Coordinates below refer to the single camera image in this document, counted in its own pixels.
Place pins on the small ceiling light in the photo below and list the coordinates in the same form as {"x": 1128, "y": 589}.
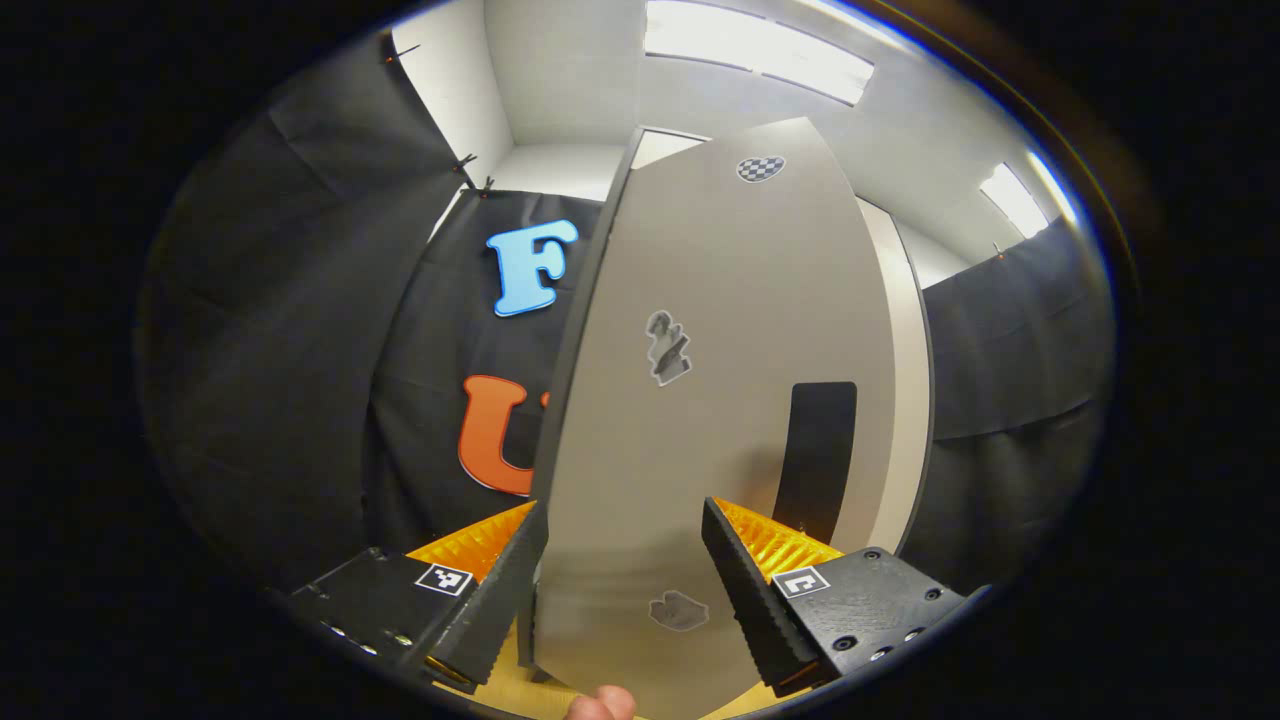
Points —
{"x": 1020, "y": 195}

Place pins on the grey shoe cabinet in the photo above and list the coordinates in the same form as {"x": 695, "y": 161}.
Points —
{"x": 582, "y": 330}

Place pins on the long ceiling light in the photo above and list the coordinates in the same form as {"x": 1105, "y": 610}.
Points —
{"x": 760, "y": 55}

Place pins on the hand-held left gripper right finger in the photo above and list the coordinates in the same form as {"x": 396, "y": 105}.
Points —
{"x": 755, "y": 600}

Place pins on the black backdrop cloth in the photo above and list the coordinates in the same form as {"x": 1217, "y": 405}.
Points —
{"x": 280, "y": 350}

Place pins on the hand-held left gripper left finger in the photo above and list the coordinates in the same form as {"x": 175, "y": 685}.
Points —
{"x": 500, "y": 600}

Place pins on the grey shoe cabinet door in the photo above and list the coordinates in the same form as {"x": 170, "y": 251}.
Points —
{"x": 908, "y": 380}
{"x": 720, "y": 280}

